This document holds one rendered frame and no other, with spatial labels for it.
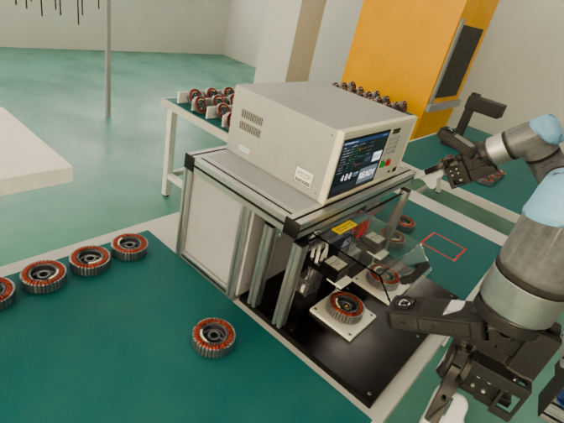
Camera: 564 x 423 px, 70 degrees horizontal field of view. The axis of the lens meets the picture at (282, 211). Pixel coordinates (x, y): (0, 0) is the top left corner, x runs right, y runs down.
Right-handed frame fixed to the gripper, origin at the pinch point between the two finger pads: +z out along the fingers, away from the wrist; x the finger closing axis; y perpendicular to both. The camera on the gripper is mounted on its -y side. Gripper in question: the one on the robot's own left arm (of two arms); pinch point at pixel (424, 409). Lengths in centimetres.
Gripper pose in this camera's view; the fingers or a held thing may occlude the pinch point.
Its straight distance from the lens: 63.1
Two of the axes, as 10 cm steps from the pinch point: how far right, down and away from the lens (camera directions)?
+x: 5.3, -3.2, 7.9
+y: 8.3, 4.2, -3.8
